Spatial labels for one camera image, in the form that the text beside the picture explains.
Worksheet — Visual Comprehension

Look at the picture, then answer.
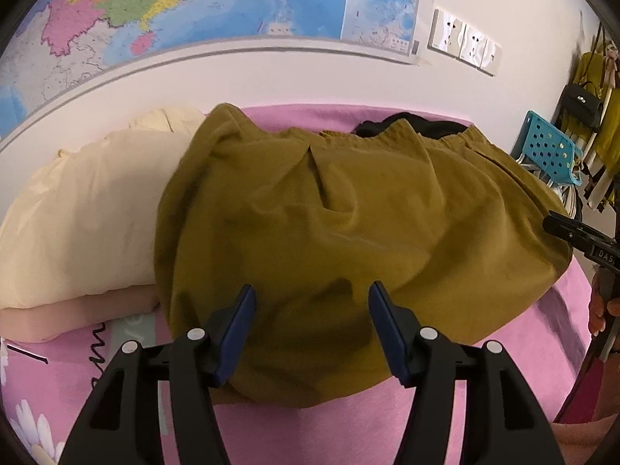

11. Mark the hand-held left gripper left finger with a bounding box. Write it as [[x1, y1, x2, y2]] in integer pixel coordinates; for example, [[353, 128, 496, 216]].
[[58, 285, 257, 465]]

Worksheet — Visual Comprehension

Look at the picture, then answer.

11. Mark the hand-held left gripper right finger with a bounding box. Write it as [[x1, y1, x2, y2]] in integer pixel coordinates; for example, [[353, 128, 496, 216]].
[[368, 281, 565, 465]]

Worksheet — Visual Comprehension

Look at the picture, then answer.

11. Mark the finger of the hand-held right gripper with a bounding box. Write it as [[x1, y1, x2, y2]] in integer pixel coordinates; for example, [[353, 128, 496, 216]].
[[542, 210, 592, 255]]

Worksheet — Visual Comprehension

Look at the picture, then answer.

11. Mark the olive green garment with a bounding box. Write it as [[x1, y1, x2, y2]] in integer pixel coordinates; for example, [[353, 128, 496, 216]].
[[154, 103, 575, 410]]

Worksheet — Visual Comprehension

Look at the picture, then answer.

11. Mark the person's right hand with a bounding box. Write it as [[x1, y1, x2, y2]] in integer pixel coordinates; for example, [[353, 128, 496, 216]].
[[588, 289, 620, 336]]

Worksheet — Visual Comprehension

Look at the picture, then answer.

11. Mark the blue perforated chair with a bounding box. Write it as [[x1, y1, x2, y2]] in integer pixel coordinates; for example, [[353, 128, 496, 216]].
[[510, 110, 585, 215]]

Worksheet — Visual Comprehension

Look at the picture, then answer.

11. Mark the yellow hanging garment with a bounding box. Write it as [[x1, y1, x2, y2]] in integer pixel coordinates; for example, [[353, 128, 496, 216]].
[[570, 50, 605, 91], [588, 86, 620, 176]]

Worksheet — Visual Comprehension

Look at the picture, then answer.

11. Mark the pink floral bed sheet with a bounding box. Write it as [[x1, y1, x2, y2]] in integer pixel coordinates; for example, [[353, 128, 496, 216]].
[[0, 103, 602, 465]]

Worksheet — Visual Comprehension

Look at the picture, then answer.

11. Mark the black handbag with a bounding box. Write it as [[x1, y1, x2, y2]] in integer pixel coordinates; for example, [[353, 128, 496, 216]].
[[561, 82, 606, 133]]

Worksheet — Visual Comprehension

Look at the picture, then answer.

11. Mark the black garment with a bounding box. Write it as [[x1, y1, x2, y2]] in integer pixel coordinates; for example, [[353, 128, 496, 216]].
[[353, 112, 470, 143]]

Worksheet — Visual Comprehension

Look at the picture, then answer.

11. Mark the pink folded garment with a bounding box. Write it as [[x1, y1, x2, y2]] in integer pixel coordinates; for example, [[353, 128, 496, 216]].
[[0, 283, 162, 346]]

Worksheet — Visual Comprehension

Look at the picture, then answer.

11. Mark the person's leg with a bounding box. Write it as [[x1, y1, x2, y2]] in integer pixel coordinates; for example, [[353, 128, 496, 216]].
[[552, 417, 619, 465]]

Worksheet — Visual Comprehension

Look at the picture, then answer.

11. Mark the cream folded garment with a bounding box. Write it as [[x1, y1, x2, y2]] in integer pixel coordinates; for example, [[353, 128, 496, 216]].
[[0, 108, 210, 312]]

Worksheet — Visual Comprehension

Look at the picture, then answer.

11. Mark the colourful wall map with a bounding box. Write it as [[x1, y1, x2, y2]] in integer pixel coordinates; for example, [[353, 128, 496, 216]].
[[0, 0, 428, 139]]

